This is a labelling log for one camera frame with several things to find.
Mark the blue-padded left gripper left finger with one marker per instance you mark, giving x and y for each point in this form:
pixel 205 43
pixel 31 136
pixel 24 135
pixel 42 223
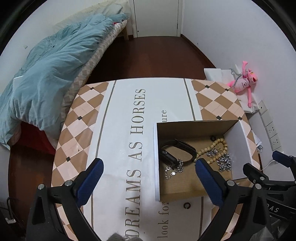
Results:
pixel 86 181

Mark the teal blue duvet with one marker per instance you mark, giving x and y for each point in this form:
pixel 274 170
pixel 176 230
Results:
pixel 37 93

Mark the checkered printed tablecloth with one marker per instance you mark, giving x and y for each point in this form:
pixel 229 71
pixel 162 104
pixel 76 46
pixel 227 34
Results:
pixel 114 121

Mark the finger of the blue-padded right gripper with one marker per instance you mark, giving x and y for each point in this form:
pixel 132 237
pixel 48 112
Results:
pixel 212 181

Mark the bed with patterned mattress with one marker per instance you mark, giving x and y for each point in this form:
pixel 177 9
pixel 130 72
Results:
pixel 106 8

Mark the white cardboard box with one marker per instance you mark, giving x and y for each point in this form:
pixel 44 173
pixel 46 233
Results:
pixel 222 143

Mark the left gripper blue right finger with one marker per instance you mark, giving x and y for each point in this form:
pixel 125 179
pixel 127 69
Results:
pixel 285 160

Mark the pink panther plush toy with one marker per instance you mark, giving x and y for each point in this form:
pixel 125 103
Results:
pixel 244 81

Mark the white door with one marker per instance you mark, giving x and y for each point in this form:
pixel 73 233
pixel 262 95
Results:
pixel 156 18

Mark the white wall socket strip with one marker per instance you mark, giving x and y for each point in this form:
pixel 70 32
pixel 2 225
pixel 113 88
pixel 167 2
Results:
pixel 269 126

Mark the white plastic bag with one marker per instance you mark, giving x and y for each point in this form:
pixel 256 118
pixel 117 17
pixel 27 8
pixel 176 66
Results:
pixel 258 142

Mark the black fitness band watch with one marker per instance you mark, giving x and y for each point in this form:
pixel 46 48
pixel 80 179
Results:
pixel 175 153

